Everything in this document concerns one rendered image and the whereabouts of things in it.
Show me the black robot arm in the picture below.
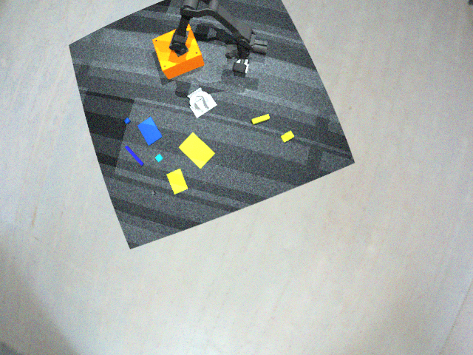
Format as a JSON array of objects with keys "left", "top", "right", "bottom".
[{"left": 169, "top": 0, "right": 268, "bottom": 59}]

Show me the blue flat bar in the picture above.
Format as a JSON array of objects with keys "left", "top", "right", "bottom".
[{"left": 125, "top": 146, "right": 144, "bottom": 166}]

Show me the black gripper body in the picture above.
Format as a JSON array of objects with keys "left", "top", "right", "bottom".
[{"left": 232, "top": 49, "right": 250, "bottom": 74}]

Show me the blue rectangular plate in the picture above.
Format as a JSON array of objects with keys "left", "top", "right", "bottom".
[{"left": 138, "top": 117, "right": 162, "bottom": 146}]

